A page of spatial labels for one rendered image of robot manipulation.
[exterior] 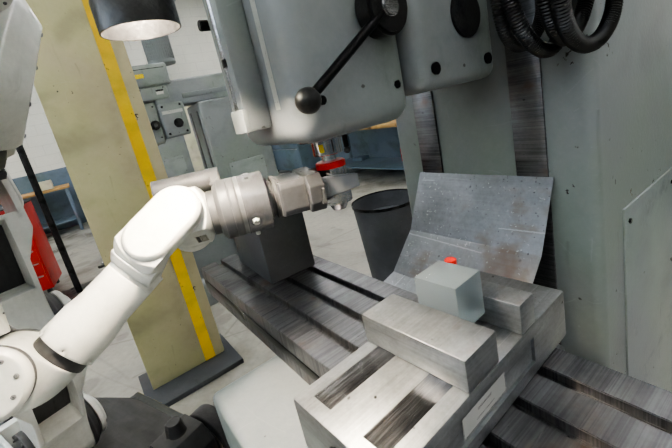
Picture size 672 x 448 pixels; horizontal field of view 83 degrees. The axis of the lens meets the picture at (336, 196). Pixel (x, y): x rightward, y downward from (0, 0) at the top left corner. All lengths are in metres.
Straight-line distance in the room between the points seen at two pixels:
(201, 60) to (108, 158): 8.10
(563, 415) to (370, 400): 0.21
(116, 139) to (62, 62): 0.40
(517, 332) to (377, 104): 0.33
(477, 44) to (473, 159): 0.29
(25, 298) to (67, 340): 0.49
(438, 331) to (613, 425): 0.19
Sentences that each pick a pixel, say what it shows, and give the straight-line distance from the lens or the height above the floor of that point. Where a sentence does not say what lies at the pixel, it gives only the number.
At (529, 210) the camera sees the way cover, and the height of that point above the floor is 1.08.
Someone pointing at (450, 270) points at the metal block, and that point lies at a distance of 0.50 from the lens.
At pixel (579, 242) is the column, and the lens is 0.83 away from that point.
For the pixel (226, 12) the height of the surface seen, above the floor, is 1.49.
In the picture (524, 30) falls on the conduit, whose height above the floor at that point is 1.39.
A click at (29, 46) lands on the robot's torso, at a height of 1.53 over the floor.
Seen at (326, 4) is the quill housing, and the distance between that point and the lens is 0.50.
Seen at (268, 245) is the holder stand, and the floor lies 1.07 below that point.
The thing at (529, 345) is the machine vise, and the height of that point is 1.02.
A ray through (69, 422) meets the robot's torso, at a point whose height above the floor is 0.75.
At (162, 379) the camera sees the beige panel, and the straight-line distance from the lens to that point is 2.56.
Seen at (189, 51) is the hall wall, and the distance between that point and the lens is 10.15.
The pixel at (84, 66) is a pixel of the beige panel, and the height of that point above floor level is 1.76.
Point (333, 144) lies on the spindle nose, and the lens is 0.57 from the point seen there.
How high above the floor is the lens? 1.36
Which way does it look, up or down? 14 degrees down
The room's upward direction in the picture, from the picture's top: 12 degrees counter-clockwise
